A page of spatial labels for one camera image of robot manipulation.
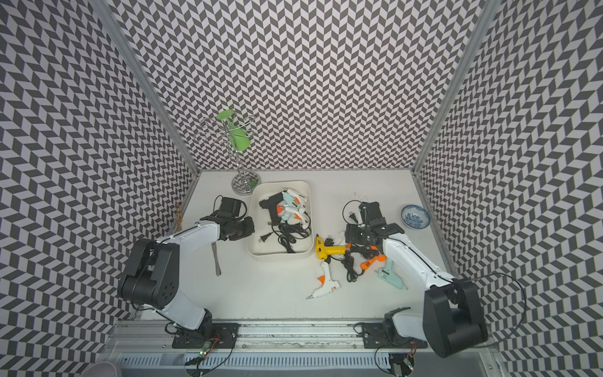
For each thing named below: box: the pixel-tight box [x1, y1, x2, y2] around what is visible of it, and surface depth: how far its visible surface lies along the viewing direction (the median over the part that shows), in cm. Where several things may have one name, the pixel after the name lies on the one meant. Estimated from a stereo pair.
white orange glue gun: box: [306, 261, 341, 300], surface depth 84 cm
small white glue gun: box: [281, 186, 308, 205], surface depth 106 cm
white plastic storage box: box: [246, 180, 315, 262], surface depth 95 cm
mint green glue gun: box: [281, 189, 307, 222], surface depth 105 cm
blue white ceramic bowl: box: [400, 204, 432, 231], surface depth 101 cm
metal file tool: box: [211, 241, 222, 277], surface depth 90 cm
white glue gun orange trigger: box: [282, 207, 310, 230], surface depth 101 cm
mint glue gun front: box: [376, 257, 404, 290], surface depth 86 cm
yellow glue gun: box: [314, 234, 347, 260], surface depth 89 cm
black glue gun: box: [259, 192, 284, 225], surface depth 104 cm
